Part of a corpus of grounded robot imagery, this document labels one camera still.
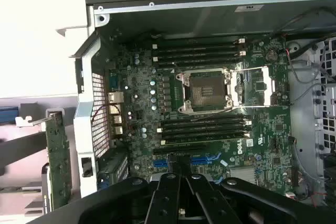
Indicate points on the coin cell battery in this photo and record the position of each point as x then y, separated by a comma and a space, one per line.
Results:
272, 55

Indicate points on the black RAM slot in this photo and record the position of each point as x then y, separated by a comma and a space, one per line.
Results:
197, 49
197, 56
197, 62
197, 43
204, 132
204, 120
204, 126

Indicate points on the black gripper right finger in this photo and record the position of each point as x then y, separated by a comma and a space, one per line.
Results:
207, 203

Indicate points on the silver port block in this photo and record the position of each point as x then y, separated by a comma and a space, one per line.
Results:
115, 115
116, 129
115, 97

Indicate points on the silver disk bay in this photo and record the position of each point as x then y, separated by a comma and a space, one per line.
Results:
302, 119

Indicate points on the silver socket cover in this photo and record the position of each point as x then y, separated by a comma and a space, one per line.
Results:
266, 87

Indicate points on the silver chipset heatsink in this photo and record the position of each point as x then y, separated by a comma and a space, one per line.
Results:
241, 174

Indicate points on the long black expansion slot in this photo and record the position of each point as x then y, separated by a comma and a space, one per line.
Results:
178, 150

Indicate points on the black open PC case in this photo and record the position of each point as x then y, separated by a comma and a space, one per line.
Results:
86, 119

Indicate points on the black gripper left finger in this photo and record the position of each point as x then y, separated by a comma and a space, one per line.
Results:
162, 203

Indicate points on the silver CPU socket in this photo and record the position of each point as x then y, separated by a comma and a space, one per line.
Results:
204, 90

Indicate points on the green motherboard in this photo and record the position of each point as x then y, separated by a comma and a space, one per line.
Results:
262, 134

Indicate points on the blue expansion slot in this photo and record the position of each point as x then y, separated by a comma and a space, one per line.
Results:
160, 163

